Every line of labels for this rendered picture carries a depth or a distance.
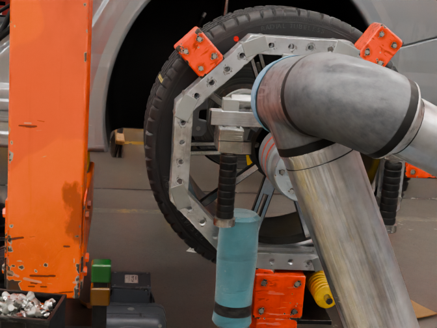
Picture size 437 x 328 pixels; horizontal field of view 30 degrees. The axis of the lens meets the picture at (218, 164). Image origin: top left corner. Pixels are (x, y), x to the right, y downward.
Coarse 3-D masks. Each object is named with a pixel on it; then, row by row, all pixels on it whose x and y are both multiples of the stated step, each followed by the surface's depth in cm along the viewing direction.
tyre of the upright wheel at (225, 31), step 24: (216, 24) 193; (240, 24) 186; (264, 24) 187; (288, 24) 187; (312, 24) 188; (336, 24) 188; (168, 72) 188; (192, 72) 187; (168, 96) 188; (144, 120) 206; (168, 120) 189; (144, 144) 194; (168, 144) 191; (168, 168) 192; (168, 192) 193; (168, 216) 195; (192, 240) 197; (216, 264) 200
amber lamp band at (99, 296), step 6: (90, 288) 165; (96, 288) 165; (102, 288) 165; (108, 288) 165; (90, 294) 165; (96, 294) 165; (102, 294) 165; (108, 294) 165; (90, 300) 165; (96, 300) 165; (102, 300) 165; (108, 300) 166; (102, 306) 166
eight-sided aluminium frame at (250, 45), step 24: (240, 48) 179; (264, 48) 179; (288, 48) 180; (312, 48) 182; (336, 48) 181; (216, 72) 180; (192, 96) 180; (192, 216) 186; (216, 240) 188; (264, 264) 191; (288, 264) 192; (312, 264) 192
